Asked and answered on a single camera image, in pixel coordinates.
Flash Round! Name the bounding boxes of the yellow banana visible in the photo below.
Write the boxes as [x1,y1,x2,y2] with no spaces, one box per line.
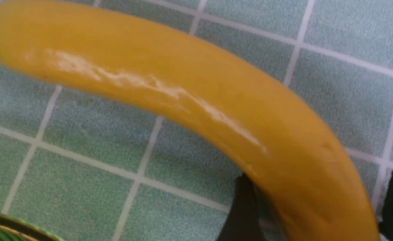
[0,0,380,241]

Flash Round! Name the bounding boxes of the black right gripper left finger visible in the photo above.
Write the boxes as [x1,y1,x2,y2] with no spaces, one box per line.
[217,174,265,241]

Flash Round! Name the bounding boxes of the green leaf-shaped glass plate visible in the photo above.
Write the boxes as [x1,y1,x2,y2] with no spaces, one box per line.
[0,213,64,241]

